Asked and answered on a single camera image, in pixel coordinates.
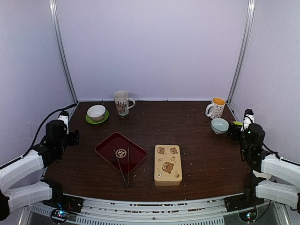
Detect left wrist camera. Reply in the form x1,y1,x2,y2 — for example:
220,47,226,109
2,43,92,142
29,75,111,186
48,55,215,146
58,111,69,134

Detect pale blue bowl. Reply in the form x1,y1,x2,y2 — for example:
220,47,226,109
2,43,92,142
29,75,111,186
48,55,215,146
211,118,229,135

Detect beige chocolate tin box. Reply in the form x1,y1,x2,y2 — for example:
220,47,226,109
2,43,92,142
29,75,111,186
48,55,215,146
154,180,181,186

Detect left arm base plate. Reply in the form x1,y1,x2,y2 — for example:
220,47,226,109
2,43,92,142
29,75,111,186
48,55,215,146
42,195,84,213

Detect right aluminium frame post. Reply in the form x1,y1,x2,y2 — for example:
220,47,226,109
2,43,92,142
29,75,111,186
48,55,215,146
227,0,256,105

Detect front aluminium rail frame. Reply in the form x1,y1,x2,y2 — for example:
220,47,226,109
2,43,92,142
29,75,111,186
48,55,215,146
18,196,291,225

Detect dark red lacquer tray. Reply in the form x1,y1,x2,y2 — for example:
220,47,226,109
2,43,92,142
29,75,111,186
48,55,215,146
95,133,148,174

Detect tall floral beige mug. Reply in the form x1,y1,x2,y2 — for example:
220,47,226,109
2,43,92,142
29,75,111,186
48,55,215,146
113,90,135,116

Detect white teacup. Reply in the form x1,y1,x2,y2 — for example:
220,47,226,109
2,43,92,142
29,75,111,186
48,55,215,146
87,105,106,121

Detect aluminium frame post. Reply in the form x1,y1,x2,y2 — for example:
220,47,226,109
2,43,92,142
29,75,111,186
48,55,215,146
49,0,78,104
227,0,256,105

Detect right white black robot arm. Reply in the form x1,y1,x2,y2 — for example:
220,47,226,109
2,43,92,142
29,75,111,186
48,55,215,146
224,122,300,212

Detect lime green bowl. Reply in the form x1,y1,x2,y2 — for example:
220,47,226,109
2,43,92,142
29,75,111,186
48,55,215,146
233,121,243,126

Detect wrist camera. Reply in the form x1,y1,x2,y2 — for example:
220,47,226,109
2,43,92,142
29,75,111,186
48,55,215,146
241,108,255,132
58,111,69,134

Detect left aluminium frame post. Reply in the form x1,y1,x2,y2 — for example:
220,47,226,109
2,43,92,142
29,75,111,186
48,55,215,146
49,0,78,104

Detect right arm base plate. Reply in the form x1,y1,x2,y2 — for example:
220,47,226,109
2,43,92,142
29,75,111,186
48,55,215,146
224,194,264,212

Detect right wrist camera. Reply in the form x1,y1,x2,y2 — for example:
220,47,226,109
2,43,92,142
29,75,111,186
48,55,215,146
241,108,255,132

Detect white mug yellow interior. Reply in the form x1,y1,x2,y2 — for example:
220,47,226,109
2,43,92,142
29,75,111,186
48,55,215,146
205,97,226,119

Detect green saucer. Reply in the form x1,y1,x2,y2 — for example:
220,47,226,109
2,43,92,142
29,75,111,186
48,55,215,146
85,110,109,124

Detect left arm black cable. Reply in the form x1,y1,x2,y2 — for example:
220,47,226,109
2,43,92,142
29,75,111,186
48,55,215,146
21,103,78,160

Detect beige illustrated tin lid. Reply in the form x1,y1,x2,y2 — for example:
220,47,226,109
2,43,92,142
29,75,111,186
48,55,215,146
154,144,182,181

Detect white bowl near right base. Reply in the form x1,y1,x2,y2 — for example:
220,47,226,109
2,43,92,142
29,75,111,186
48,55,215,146
252,170,272,180

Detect black tongs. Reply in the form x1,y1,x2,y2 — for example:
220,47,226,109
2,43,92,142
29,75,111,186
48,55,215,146
112,140,130,188

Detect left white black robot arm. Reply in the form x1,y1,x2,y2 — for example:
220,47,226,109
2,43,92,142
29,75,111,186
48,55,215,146
0,120,80,220

